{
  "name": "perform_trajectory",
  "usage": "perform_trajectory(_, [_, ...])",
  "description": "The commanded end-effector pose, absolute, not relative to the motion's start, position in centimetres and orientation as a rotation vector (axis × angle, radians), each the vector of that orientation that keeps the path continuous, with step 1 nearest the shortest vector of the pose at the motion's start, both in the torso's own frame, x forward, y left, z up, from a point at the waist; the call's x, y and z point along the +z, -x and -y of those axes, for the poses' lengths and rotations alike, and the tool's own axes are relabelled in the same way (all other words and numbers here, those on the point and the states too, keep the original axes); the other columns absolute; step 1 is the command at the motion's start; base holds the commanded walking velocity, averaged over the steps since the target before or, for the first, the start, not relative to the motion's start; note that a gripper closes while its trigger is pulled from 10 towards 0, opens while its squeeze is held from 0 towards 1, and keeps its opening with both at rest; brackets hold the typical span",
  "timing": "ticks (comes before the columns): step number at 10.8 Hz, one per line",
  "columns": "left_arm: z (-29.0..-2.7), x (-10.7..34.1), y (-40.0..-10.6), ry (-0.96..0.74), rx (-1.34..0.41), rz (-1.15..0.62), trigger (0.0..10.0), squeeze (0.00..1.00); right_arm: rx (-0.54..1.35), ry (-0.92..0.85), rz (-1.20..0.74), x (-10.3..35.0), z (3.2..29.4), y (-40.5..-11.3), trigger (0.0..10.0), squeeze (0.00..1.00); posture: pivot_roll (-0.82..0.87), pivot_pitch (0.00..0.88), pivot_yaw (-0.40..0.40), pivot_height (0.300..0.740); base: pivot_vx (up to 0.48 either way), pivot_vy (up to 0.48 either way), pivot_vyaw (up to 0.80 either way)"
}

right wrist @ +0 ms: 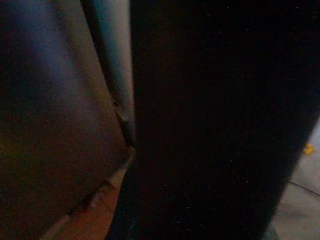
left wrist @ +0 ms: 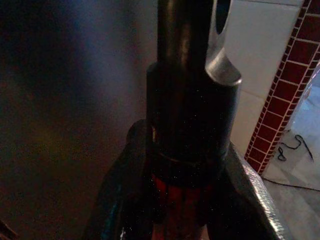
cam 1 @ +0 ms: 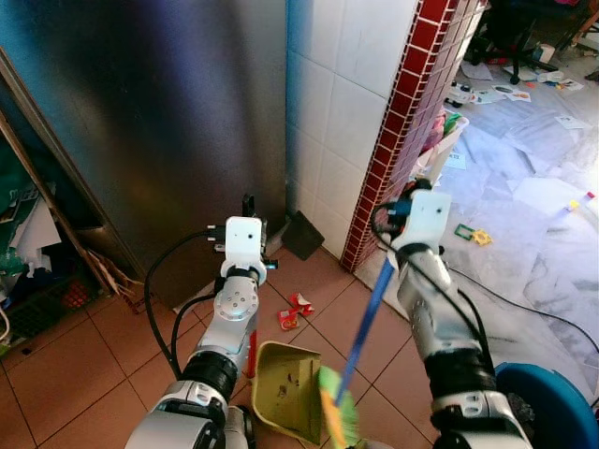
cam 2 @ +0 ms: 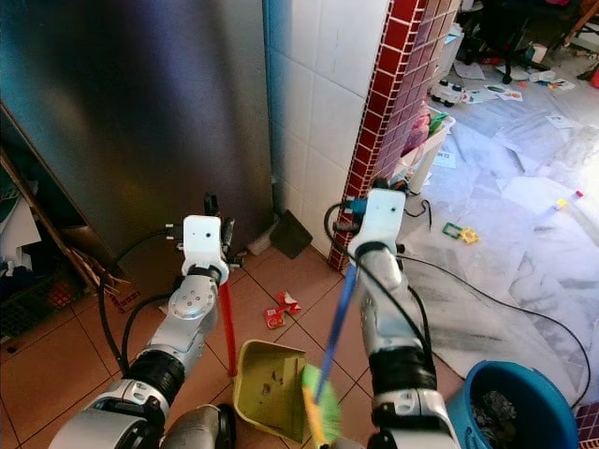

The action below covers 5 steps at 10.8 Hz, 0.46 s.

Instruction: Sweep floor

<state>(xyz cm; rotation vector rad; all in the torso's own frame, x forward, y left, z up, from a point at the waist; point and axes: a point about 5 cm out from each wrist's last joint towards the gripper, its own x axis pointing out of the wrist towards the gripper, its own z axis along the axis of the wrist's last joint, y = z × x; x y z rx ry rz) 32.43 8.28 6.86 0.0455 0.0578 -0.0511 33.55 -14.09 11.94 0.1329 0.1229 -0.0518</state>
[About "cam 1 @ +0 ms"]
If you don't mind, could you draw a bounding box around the blue broom with green bristles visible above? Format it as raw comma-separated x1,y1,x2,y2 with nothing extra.
316,253,398,449

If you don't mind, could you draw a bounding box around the yellow-green dustpan with red handle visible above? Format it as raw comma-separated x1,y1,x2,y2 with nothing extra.
245,327,327,446

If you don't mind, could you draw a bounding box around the dark grey wedge plate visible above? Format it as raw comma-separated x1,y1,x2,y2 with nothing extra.
280,210,327,262

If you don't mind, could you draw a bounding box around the white plastic basket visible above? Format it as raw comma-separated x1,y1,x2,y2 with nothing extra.
423,110,471,190

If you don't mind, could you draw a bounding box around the green and yellow toy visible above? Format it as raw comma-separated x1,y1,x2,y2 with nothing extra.
454,224,493,247

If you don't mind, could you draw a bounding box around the stainless steel refrigerator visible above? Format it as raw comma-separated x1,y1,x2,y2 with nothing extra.
0,0,291,311

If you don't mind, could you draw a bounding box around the printed paper sheet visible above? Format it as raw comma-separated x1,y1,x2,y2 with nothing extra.
490,83,533,103

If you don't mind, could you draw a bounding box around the colourful striped stick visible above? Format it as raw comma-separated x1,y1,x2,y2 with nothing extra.
559,191,598,222

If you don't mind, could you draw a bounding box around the colourful paper card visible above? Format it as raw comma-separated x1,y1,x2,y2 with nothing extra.
551,76,584,94

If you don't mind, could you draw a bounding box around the black office chair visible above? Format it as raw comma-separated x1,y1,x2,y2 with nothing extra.
475,0,564,85

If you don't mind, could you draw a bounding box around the white crumpled cloth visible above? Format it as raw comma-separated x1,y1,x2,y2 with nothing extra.
4,200,64,274

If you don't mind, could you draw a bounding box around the black plastic crate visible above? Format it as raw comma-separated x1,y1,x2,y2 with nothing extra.
0,269,96,340

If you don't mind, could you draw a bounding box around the blue plastic bucket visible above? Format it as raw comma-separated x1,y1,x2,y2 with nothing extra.
493,362,599,449

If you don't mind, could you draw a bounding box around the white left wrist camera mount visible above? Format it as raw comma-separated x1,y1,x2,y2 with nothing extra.
223,216,266,278

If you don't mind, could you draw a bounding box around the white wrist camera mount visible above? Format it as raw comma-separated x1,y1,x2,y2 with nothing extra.
392,190,453,252
223,216,266,278

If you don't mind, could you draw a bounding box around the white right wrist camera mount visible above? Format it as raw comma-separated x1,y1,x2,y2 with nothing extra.
392,190,453,252

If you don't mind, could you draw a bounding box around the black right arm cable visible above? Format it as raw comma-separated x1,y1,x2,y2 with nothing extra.
369,200,497,368

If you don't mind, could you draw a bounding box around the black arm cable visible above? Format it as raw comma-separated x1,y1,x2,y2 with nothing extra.
143,227,227,378
369,200,497,368

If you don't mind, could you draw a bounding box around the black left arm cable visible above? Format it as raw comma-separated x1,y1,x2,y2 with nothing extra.
143,227,227,378

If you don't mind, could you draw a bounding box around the black floor cable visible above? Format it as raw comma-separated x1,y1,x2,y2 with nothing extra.
447,269,599,355

